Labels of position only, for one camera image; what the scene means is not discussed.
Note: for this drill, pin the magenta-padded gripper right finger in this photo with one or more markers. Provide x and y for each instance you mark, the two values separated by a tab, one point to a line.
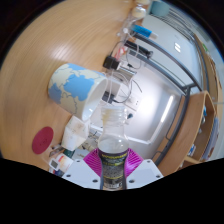
146	171

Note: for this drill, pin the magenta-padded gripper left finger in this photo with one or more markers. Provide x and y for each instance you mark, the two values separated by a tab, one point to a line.
81	173

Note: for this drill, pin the clear bottle with dark label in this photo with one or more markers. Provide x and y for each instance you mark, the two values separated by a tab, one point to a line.
114	156

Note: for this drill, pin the small white digital clock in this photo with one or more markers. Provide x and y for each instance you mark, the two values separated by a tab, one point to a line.
54	164

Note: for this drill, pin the white tissue pack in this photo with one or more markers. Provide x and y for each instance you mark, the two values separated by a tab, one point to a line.
75	135

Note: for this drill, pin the flat round red coaster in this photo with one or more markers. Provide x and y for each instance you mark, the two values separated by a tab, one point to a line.
42	140

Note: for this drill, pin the white desk lamp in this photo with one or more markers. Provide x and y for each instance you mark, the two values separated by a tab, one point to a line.
166	109

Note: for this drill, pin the white mug with blue map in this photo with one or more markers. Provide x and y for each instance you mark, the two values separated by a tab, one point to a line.
73	88

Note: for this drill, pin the black charger block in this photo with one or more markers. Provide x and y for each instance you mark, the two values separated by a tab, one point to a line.
110	62

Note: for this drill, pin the black cylindrical bottle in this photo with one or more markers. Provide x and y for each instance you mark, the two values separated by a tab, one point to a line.
140	49

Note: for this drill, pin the small blue bottle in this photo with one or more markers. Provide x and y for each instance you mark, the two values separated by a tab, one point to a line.
143	31

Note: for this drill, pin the white tape roll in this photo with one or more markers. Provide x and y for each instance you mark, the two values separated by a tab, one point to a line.
138	11

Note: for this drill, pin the bed with blue bedding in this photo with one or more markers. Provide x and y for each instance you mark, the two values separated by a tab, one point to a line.
159	7

